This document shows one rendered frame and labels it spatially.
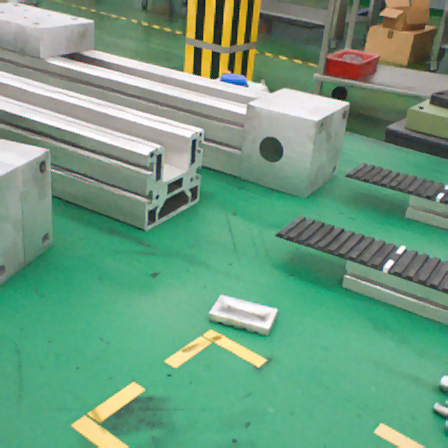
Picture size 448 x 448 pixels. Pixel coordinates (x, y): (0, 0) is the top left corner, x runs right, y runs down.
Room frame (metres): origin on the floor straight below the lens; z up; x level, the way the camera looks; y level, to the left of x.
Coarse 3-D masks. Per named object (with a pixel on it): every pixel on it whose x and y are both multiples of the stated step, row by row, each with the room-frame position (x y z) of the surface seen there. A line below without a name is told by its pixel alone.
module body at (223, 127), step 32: (0, 64) 0.93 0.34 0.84; (32, 64) 0.90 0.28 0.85; (64, 64) 0.88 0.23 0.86; (96, 64) 0.94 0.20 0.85; (128, 64) 0.92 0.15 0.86; (96, 96) 0.85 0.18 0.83; (128, 96) 0.84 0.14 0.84; (160, 96) 0.80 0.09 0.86; (192, 96) 0.78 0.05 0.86; (224, 96) 0.84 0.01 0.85; (256, 96) 0.82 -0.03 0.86; (224, 128) 0.75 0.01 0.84; (224, 160) 0.75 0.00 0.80
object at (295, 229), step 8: (304, 216) 0.58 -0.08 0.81; (288, 224) 0.56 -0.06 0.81; (296, 224) 0.56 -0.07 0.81; (304, 224) 0.56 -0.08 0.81; (312, 224) 0.56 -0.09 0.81; (280, 232) 0.53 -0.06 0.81; (288, 232) 0.54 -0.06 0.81; (296, 232) 0.54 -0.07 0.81; (304, 232) 0.54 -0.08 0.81; (288, 240) 0.53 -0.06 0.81
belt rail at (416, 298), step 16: (352, 272) 0.50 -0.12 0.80; (368, 272) 0.49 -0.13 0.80; (352, 288) 0.50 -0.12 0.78; (368, 288) 0.49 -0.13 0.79; (384, 288) 0.49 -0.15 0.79; (400, 288) 0.48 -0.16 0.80; (416, 288) 0.47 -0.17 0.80; (400, 304) 0.48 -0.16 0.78; (416, 304) 0.47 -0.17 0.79; (432, 304) 0.47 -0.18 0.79
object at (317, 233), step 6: (318, 222) 0.56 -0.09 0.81; (312, 228) 0.55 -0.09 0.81; (318, 228) 0.55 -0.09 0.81; (324, 228) 0.55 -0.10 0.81; (330, 228) 0.55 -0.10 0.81; (306, 234) 0.54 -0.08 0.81; (312, 234) 0.54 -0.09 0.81; (318, 234) 0.54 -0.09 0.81; (324, 234) 0.54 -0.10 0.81; (300, 240) 0.52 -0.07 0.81; (306, 240) 0.53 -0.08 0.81; (312, 240) 0.52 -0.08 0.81; (318, 240) 0.53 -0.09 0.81; (306, 246) 0.52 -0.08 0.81; (312, 246) 0.52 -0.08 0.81
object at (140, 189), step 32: (0, 96) 0.70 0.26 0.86; (32, 96) 0.74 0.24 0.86; (64, 96) 0.73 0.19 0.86; (0, 128) 0.67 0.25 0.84; (32, 128) 0.65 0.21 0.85; (64, 128) 0.62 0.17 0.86; (96, 128) 0.63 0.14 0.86; (128, 128) 0.68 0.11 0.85; (160, 128) 0.66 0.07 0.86; (192, 128) 0.66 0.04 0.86; (64, 160) 0.62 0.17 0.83; (96, 160) 0.60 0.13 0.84; (128, 160) 0.59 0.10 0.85; (160, 160) 0.60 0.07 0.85; (192, 160) 0.65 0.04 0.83; (64, 192) 0.63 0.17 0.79; (96, 192) 0.60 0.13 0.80; (128, 192) 0.60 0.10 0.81; (160, 192) 0.59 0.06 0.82; (192, 192) 0.66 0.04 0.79; (128, 224) 0.59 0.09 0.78
